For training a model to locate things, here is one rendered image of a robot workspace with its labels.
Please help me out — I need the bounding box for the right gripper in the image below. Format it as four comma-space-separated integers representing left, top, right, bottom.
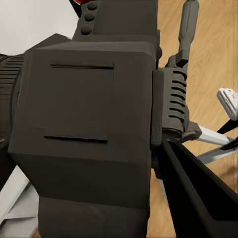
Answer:
218, 119, 238, 150

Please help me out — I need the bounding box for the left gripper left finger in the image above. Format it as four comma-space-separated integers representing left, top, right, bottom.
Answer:
0, 134, 17, 191

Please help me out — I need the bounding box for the digital camera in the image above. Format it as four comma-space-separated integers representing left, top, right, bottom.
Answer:
0, 0, 165, 238

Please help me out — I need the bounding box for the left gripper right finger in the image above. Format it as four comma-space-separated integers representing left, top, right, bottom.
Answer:
155, 133, 238, 238

